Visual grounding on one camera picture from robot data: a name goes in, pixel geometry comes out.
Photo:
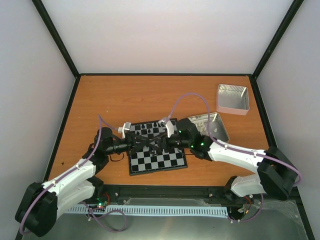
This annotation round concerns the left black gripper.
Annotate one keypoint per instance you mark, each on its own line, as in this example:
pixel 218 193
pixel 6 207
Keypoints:
pixel 130 139

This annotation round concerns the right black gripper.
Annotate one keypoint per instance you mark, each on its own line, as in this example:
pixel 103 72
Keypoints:
pixel 166 147

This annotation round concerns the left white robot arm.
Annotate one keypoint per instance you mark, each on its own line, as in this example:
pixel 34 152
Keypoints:
pixel 44 202

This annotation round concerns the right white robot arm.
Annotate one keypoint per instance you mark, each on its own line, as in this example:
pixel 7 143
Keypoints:
pixel 272 172

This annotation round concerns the white chess pieces in tin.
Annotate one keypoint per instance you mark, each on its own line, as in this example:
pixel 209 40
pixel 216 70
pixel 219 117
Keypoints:
pixel 202 127

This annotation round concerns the open metal tin with pieces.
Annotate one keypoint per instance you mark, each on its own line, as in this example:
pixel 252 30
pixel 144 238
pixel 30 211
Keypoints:
pixel 213 119

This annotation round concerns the small circuit board with led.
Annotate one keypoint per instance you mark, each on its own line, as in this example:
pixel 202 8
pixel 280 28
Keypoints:
pixel 103 202

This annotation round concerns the black and silver chessboard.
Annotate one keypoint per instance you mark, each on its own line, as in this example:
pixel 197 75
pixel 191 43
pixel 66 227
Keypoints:
pixel 144 162

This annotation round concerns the pink-rimmed metal tin lid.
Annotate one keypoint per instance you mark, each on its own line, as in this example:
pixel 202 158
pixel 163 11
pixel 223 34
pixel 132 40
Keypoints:
pixel 232 99

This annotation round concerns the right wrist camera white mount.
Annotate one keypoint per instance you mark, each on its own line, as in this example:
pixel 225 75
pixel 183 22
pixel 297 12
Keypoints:
pixel 165 122

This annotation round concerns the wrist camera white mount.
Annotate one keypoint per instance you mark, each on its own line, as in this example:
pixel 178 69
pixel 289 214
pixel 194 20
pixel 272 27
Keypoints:
pixel 165 122
pixel 124 129

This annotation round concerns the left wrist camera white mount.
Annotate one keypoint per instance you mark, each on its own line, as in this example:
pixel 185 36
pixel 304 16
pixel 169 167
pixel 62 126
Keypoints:
pixel 124 129

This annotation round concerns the black frame rail front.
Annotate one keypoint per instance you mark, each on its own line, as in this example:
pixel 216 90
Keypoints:
pixel 162 191

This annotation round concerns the light blue cable duct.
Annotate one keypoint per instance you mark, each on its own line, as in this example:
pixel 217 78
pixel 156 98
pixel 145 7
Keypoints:
pixel 163 211

